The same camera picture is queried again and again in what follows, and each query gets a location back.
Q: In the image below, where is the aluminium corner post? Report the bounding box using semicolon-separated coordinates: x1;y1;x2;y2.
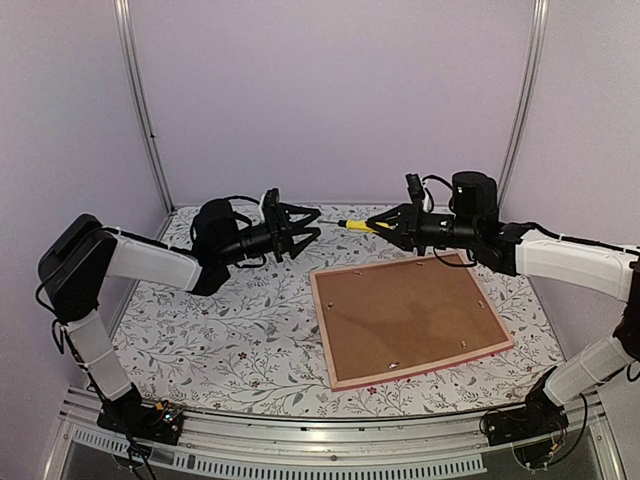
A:
114;0;176;214
498;0;550;207

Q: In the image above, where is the yellow handled screwdriver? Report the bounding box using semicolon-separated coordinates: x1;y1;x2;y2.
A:
318;220;390;233

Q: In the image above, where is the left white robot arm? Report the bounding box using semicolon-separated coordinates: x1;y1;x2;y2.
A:
35;189;321;434

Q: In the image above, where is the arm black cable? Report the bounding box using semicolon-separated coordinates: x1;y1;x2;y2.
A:
189;195;269;269
422;174;640;271

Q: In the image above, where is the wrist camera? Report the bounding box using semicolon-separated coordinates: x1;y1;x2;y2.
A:
259;188;280;223
405;173;435;213

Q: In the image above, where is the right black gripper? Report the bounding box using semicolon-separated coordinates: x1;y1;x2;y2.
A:
368;198;480;256

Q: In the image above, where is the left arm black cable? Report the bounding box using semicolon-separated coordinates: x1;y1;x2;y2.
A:
189;195;269;269

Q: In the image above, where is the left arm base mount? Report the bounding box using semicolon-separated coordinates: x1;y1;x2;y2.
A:
97;399;184;446

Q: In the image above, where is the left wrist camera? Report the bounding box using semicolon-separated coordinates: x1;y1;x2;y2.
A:
259;188;280;223

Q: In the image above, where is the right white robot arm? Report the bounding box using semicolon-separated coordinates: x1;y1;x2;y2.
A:
366;171;639;436

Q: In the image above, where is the pink picture frame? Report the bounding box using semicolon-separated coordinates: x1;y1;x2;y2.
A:
310;250;515;392

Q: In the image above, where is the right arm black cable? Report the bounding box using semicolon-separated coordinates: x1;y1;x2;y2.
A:
422;174;640;271

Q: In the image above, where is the right aluminium corner post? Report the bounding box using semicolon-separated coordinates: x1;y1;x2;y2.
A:
498;0;550;207

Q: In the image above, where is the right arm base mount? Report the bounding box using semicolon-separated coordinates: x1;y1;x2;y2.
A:
479;403;569;470

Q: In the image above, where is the left aluminium corner post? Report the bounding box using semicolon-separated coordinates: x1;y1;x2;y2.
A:
114;0;176;214

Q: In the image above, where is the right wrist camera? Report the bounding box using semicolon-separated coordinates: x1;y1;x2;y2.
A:
405;173;435;213

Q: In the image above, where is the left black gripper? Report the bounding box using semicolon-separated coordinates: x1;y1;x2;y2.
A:
217;202;321;265

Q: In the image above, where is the aluminium front rail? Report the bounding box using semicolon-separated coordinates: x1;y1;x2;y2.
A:
43;388;627;479

